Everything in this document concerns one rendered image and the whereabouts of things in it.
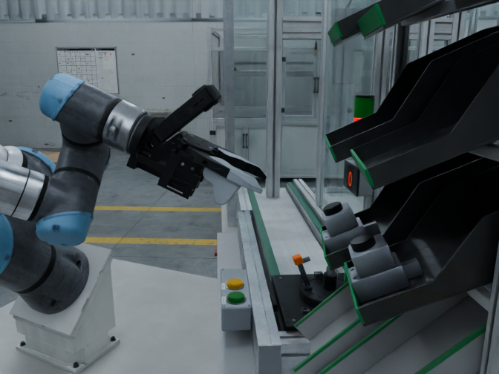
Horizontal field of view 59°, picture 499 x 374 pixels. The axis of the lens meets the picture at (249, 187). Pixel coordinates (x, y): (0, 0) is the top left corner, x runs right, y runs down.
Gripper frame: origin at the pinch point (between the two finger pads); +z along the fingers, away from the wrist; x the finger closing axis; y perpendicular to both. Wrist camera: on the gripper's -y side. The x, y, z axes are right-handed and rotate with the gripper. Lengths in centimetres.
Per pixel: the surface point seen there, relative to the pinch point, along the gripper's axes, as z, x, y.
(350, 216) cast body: 14.4, 2.9, -1.3
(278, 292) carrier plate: 16.3, -28.1, 29.8
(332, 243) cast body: 14.1, 2.9, 3.7
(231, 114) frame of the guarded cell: -18, -105, 8
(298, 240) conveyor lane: 23, -77, 32
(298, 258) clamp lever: 16.0, -25.1, 19.0
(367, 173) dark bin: 9.2, 21.4, -10.5
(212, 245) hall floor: -4, -296, 146
